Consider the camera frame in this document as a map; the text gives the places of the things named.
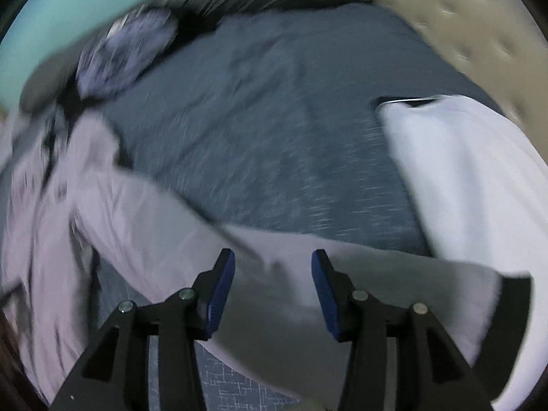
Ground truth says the light grey jacket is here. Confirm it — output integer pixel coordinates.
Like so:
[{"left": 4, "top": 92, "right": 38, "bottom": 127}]
[{"left": 1, "top": 96, "right": 547, "bottom": 410}]

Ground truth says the dark blue patterned bedspread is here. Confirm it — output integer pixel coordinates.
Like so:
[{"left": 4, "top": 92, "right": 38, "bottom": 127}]
[{"left": 100, "top": 4, "right": 494, "bottom": 405}]

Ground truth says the blue checked crumpled garment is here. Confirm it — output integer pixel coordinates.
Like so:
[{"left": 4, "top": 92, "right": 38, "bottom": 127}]
[{"left": 75, "top": 8, "right": 177, "bottom": 99}]

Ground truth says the black crumpled garment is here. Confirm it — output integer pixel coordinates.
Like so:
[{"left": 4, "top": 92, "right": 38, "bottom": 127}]
[{"left": 39, "top": 21, "right": 220, "bottom": 179}]

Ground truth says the cream tufted headboard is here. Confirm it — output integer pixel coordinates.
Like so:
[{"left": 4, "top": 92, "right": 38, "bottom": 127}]
[{"left": 375, "top": 0, "right": 547, "bottom": 156}]

